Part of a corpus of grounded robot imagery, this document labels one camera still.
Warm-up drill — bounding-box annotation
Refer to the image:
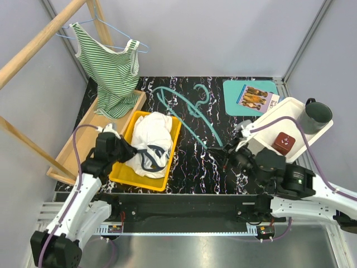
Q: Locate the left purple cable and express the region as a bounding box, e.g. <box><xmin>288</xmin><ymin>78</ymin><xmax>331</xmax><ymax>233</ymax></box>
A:
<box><xmin>36</xmin><ymin>125</ymin><xmax>101</xmax><ymax>268</ymax></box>

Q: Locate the green striped tank top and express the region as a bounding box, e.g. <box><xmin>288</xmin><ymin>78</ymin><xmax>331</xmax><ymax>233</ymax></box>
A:
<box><xmin>70</xmin><ymin>23</ymin><xmax>140</xmax><ymax>120</ymax></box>

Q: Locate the white tank top navy trim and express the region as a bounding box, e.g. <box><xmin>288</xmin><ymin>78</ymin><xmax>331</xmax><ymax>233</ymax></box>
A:
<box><xmin>126</xmin><ymin>112</ymin><xmax>173</xmax><ymax>179</ymax></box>

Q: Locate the teal cutting mat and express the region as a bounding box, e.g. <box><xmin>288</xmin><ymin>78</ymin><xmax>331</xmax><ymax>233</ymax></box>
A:
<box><xmin>223</xmin><ymin>80</ymin><xmax>278</xmax><ymax>116</ymax></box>

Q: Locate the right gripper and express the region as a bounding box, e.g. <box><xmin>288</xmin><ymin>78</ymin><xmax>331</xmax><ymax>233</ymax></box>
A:
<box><xmin>206</xmin><ymin>134</ymin><xmax>267</xmax><ymax>188</ymax></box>

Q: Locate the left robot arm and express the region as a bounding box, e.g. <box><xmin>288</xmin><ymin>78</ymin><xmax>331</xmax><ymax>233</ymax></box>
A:
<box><xmin>30</xmin><ymin>132</ymin><xmax>137</xmax><ymax>267</ymax></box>

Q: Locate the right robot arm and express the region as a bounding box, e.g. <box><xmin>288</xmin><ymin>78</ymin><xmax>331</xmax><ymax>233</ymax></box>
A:
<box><xmin>208</xmin><ymin>140</ymin><xmax>356</xmax><ymax>233</ymax></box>

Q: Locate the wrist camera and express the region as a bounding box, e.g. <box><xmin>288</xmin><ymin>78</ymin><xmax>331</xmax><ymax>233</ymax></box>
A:
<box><xmin>235</xmin><ymin>119</ymin><xmax>255</xmax><ymax>147</ymax></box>
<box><xmin>96</xmin><ymin>123</ymin><xmax>120</xmax><ymax>138</ymax></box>

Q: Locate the small picture book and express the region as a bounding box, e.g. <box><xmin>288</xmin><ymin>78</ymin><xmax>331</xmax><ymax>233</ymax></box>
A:
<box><xmin>236</xmin><ymin>84</ymin><xmax>280</xmax><ymax>116</ymax></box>

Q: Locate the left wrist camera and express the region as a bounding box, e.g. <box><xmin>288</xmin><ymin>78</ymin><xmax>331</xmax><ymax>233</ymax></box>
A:
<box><xmin>96</xmin><ymin>123</ymin><xmax>120</xmax><ymax>138</ymax></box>

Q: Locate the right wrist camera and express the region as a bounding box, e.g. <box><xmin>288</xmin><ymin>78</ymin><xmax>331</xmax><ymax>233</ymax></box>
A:
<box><xmin>235</xmin><ymin>119</ymin><xmax>255</xmax><ymax>147</ymax></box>

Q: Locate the dark green mug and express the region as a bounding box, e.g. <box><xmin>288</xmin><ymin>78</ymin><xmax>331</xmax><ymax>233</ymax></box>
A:
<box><xmin>297</xmin><ymin>98</ymin><xmax>332</xmax><ymax>135</ymax></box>

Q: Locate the light blue wire hanger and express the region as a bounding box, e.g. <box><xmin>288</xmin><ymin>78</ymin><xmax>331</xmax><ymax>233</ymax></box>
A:
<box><xmin>55</xmin><ymin>1</ymin><xmax>149</xmax><ymax>54</ymax></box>

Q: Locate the red brown plug cube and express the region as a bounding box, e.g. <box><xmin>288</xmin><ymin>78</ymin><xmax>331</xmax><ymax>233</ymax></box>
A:
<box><xmin>272</xmin><ymin>132</ymin><xmax>296</xmax><ymax>156</ymax></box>

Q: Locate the teal plastic hanger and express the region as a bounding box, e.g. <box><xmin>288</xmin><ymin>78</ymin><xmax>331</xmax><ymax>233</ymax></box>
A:
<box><xmin>151</xmin><ymin>84</ymin><xmax>223</xmax><ymax>149</ymax></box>

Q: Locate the white rectangular bin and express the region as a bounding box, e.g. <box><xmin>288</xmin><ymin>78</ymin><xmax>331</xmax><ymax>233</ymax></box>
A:
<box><xmin>239</xmin><ymin>96</ymin><xmax>334</xmax><ymax>164</ymax></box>

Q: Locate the wooden clothes rack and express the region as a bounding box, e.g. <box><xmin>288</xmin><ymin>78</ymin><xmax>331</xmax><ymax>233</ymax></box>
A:
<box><xmin>0</xmin><ymin>0</ymin><xmax>147</xmax><ymax>195</ymax></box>

